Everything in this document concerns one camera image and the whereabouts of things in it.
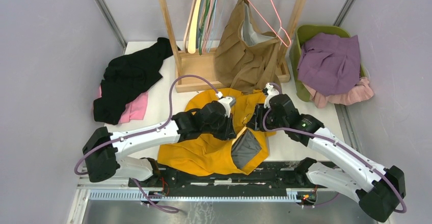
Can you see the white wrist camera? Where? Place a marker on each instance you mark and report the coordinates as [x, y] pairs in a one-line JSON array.
[[227, 102], [271, 90]]

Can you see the purple garment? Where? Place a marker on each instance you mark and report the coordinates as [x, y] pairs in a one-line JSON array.
[[330, 64]]

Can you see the black garment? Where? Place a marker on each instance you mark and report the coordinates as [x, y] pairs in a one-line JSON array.
[[128, 76]]

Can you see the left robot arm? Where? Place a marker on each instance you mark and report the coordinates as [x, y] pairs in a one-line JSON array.
[[108, 154]]

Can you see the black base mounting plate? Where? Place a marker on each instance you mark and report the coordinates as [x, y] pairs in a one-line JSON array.
[[269, 179]]

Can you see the light pink ruffled garment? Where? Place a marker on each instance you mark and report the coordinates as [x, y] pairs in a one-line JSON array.
[[360, 92]]

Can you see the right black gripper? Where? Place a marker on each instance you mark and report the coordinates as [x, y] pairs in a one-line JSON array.
[[255, 122]]

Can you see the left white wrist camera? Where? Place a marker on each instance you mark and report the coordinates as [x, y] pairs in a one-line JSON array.
[[227, 102]]

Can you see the beige wooden hanger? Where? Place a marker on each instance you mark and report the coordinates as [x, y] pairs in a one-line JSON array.
[[190, 35]]

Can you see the grey plastic hanger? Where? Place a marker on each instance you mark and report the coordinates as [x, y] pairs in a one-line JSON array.
[[200, 16]]

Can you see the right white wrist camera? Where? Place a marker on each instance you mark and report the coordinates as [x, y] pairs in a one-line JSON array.
[[271, 90]]

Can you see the green plastic bin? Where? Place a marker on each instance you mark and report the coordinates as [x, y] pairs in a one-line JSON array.
[[303, 34]]

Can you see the aluminium frame rail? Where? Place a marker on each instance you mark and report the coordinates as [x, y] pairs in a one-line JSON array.
[[113, 201]]

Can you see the wooden hanger rack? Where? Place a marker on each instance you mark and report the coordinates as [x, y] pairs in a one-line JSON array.
[[203, 65]]

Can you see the blue wire hanger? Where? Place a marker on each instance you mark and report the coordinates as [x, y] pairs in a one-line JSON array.
[[209, 41]]

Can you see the pink wire hanger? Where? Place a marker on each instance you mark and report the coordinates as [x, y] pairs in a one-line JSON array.
[[269, 14], [207, 23]]

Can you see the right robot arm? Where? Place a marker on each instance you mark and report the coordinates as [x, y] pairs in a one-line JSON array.
[[378, 190]]

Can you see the tan pleated skirt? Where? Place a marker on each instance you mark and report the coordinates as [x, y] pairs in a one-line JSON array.
[[246, 59]]

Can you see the green plastic hanger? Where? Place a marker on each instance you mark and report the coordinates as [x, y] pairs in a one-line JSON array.
[[202, 28]]

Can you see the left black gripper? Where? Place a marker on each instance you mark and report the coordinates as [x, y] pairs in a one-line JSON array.
[[228, 132]]

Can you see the yellow garment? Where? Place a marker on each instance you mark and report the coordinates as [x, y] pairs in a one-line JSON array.
[[208, 155]]

